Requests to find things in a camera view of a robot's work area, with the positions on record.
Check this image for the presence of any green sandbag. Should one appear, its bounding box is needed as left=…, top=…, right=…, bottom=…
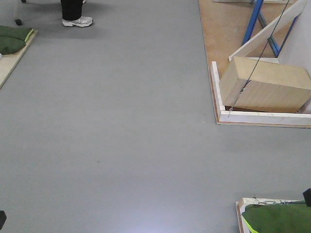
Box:
left=0, top=26, right=34, bottom=42
left=0, top=37, right=26, bottom=55
left=242, top=202, right=311, bottom=233

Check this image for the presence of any blue metal cross frame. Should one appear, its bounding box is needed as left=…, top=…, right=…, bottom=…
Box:
left=242, top=0, right=300, bottom=58

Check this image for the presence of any white wooden base frame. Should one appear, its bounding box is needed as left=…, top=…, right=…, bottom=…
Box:
left=209, top=61, right=311, bottom=129

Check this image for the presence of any plywood base board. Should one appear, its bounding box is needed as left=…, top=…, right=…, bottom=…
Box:
left=0, top=31, right=38, bottom=88

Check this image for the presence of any light wooden box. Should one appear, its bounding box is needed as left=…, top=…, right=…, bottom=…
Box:
left=220, top=57, right=311, bottom=113

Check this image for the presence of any person black trouser leg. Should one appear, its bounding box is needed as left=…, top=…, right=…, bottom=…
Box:
left=61, top=0, right=83, bottom=21

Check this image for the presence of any green sandbag lower left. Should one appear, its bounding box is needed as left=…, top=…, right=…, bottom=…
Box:
left=0, top=37, right=26, bottom=55

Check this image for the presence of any green sandbag bottom right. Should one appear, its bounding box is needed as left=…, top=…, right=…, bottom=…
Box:
left=242, top=202, right=311, bottom=233

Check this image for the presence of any green sandbag upper left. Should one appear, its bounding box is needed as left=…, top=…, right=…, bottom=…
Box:
left=0, top=26, right=34, bottom=42

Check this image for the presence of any black caster wheel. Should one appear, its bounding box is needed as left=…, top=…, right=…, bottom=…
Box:
left=15, top=19, right=22, bottom=26

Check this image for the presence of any white sneaker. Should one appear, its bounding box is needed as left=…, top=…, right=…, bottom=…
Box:
left=62, top=16, right=93, bottom=28

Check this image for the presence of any white diagonal brace beam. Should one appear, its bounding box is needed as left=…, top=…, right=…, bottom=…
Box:
left=228, top=0, right=308, bottom=61

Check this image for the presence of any black cord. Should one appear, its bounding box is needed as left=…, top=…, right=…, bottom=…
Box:
left=232, top=0, right=291, bottom=111

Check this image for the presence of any plywood door platform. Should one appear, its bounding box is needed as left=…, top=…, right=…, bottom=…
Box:
left=198, top=0, right=311, bottom=129

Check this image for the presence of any black robot part left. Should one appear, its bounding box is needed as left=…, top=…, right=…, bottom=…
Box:
left=0, top=210, right=7, bottom=229

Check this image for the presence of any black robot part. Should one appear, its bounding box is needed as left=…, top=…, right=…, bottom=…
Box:
left=0, top=210, right=7, bottom=229
left=303, top=188, right=311, bottom=207

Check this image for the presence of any black robot part right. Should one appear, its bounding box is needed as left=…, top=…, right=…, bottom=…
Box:
left=303, top=188, right=311, bottom=207

